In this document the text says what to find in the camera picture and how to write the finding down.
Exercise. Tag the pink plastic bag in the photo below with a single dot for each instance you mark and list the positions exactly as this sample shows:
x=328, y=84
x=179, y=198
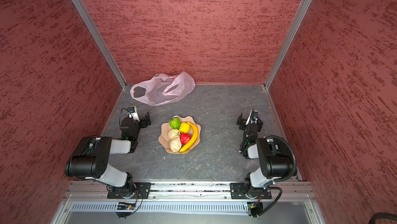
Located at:
x=163, y=89

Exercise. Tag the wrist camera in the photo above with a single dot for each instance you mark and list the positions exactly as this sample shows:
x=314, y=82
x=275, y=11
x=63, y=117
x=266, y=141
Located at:
x=132, y=113
x=253, y=118

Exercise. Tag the circuit board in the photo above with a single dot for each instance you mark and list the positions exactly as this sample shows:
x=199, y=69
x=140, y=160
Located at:
x=125, y=206
x=254, y=209

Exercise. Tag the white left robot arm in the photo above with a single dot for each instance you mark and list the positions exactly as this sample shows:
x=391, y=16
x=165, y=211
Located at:
x=90, y=159

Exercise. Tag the small cream fake pear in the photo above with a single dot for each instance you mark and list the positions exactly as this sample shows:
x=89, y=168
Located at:
x=173, y=133

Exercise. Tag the left corner aluminium post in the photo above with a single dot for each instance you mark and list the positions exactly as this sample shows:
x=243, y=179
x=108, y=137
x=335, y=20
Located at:
x=88, y=21

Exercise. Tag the yellow fake banana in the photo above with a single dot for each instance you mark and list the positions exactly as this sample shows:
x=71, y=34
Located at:
x=193, y=138

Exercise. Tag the right corner aluminium post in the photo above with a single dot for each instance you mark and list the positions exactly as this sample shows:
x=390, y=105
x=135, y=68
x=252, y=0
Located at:
x=297, y=20

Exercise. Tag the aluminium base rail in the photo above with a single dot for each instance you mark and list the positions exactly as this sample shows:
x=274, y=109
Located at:
x=182, y=197

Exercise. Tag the corner aluminium post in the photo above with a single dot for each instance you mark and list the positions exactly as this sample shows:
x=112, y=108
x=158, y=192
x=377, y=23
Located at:
x=88, y=21
x=297, y=20

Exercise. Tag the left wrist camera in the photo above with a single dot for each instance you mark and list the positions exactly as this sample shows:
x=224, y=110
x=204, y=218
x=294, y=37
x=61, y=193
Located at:
x=132, y=113

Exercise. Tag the right circuit board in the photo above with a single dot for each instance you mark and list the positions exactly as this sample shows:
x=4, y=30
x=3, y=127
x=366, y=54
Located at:
x=254, y=209

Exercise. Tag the yellow fake lemon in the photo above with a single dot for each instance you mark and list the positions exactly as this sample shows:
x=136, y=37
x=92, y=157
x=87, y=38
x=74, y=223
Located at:
x=184, y=128

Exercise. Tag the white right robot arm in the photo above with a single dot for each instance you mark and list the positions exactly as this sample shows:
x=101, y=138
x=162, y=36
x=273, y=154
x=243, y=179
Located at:
x=277, y=161

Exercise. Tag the green fake fruit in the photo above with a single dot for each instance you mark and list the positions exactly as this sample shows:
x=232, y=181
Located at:
x=175, y=123

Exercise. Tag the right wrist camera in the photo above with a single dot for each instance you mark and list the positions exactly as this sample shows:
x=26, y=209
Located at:
x=253, y=118

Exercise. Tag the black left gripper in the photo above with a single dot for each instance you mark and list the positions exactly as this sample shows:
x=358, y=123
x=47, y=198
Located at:
x=142, y=121

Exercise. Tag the pink wavy bowl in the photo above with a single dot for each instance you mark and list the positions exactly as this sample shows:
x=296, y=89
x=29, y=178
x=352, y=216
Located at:
x=165, y=140

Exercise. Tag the left circuit board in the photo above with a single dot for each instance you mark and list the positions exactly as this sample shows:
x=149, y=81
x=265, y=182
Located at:
x=125, y=206

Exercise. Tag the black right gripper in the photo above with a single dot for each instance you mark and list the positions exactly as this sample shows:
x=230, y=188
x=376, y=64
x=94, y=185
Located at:
x=242, y=121

